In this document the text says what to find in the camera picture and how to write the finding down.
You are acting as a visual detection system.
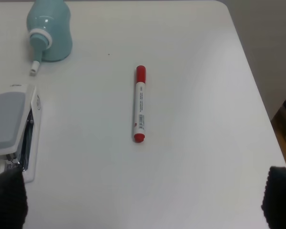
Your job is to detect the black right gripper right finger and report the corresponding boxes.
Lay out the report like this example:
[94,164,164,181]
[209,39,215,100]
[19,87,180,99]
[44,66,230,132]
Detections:
[261,167,286,229]

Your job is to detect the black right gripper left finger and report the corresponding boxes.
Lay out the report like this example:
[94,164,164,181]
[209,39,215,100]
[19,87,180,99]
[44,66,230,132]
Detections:
[0,168,28,229]

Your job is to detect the white grey stapler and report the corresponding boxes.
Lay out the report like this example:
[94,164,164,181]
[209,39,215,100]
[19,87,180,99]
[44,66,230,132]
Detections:
[0,84,41,183]

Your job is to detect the red white marker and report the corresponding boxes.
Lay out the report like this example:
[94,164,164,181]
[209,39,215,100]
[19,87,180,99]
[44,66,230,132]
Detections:
[133,65,146,143]

